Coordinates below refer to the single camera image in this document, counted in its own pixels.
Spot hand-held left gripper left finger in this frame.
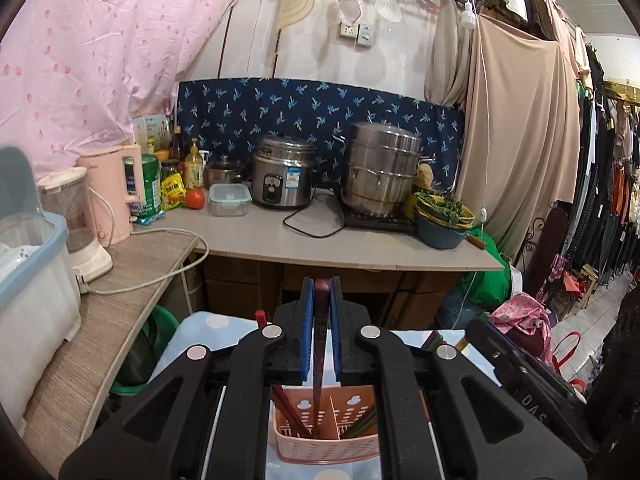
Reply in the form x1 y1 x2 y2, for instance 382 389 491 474
60 277 316 480

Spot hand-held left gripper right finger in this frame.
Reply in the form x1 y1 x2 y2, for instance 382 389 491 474
328 276 586 480

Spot maroon chopstick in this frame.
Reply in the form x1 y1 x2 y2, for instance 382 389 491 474
272 385 303 436
311 279 332 426

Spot pink perforated utensil basket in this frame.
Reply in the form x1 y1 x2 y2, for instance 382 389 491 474
270 382 383 465

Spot pink floral cloth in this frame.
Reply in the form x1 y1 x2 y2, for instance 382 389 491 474
487 292 553 361

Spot brown wooden cabinet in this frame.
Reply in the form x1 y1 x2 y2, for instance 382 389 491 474
200 255 466 331

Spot dark cloth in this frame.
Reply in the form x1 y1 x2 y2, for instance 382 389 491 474
582 285 640 480

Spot light wooden counter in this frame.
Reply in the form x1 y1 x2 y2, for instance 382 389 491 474
160 195 503 272

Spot blue planet-print tablecloth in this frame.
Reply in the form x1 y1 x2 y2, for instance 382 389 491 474
150 310 501 480

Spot green bag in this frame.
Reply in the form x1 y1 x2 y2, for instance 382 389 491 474
440 232 513 311

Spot black induction cooker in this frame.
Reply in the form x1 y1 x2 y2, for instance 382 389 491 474
337 192 418 233

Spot green plastic basin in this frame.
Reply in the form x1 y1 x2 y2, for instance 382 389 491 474
110 305 176 396

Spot blue-grey basin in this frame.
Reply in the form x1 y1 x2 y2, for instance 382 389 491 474
414 215 473 251

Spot dark brown chair back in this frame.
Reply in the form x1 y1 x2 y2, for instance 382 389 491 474
520 207 571 306

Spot glass container with lid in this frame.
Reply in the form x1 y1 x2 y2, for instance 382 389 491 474
208 183 252 218

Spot yellow-green basin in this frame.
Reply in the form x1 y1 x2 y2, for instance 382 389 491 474
412 192 475 228

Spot steel rice cooker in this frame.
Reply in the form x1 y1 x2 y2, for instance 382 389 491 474
250 134 317 209

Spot leafy greens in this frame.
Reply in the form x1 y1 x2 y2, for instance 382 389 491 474
415 187 466 226

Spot steel steamer pot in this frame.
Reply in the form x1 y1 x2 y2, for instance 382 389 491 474
340 121 423 218

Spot small steel pot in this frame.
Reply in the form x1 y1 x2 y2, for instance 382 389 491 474
204 155 246 191

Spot yellow oil bottle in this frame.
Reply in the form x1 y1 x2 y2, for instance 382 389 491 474
183 138 206 191

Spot yellow packet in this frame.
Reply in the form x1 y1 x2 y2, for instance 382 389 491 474
160 172 187 201

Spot woven-texture side counter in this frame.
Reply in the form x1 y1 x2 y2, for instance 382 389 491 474
22 227 208 466

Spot green can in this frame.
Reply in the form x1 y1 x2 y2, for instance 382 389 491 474
137 154 163 216

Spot row of hanging clothes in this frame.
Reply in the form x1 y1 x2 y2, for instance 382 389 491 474
480 0 640 291

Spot navy leaf-print cloth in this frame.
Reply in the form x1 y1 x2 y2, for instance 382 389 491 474
175 76 466 196

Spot pink electric kettle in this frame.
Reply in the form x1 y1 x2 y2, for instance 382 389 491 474
75 142 147 247

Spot white blender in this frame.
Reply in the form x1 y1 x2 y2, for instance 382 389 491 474
37 166 113 283

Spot white carton box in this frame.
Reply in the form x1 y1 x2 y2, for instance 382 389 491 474
132 114 172 153

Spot beige curtain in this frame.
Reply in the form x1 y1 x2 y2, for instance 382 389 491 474
424 0 583 261

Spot white dish box grey lid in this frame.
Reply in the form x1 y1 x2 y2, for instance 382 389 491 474
0 145 83 441

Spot pink spotted sheet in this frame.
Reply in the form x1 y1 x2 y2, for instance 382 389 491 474
0 0 246 181

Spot black power cable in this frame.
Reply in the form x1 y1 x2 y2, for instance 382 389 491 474
282 195 346 238

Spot white cord with switch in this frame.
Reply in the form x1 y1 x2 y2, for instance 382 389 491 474
452 0 490 331

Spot white power cable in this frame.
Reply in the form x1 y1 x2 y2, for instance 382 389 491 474
80 227 210 295

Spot white wall socket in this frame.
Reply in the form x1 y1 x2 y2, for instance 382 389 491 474
340 22 376 48

